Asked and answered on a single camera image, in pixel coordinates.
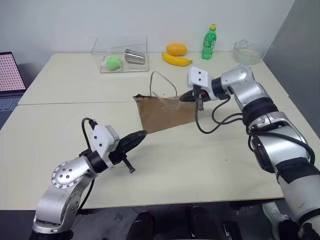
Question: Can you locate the clear glass bowl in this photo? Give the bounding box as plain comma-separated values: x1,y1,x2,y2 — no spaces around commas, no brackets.
233,39,261,66

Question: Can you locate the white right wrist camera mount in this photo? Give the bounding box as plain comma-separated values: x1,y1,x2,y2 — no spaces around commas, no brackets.
187,66,216,101

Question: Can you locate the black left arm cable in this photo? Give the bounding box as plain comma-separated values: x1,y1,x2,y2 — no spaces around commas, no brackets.
81,117,101,156

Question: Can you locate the green plastic soda bottle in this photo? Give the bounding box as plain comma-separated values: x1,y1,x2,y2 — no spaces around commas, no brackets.
201,23,218,61

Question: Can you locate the orange mango fruit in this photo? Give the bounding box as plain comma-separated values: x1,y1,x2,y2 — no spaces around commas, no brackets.
166,42,188,57

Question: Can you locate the white sneaker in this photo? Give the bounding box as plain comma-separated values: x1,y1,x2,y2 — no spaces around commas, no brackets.
261,201,291,237

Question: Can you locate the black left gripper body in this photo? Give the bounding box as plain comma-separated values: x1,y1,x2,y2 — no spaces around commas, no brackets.
108,142,137,174

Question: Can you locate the clear plastic box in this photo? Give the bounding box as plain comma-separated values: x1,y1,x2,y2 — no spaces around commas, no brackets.
90,35,149,74

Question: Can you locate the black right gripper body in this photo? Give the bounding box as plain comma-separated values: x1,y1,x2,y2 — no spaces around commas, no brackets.
191,84,210,111

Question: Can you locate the yellow banana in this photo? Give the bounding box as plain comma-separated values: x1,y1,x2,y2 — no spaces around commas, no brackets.
161,51,194,68

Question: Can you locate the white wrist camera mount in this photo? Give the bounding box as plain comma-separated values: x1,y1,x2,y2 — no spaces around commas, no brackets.
187,66,216,101
90,124,121,168

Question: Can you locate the brown paper bag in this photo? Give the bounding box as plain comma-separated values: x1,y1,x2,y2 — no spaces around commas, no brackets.
132,70,199,134

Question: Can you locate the dark rounded shape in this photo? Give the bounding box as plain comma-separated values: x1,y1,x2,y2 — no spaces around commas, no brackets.
126,210,155,240

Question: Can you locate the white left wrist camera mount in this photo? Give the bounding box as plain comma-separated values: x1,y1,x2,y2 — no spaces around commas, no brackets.
90,124,121,168

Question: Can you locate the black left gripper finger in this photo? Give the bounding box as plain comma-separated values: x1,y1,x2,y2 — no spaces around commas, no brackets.
119,129,149,149
117,134,148,155

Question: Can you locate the green round sponge ball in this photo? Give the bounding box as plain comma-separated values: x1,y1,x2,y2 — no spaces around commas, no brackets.
104,55,123,71

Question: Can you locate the stainless steel cup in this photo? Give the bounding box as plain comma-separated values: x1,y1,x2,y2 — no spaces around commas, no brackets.
124,48,147,66

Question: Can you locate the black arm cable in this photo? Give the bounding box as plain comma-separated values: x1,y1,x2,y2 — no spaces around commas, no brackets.
194,96,250,134
81,117,101,156

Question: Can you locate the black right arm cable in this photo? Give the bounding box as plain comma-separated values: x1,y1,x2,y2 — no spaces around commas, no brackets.
194,96,250,134

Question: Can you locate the laptop with pink screen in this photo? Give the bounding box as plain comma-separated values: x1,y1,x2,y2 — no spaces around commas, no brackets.
0,51,27,113

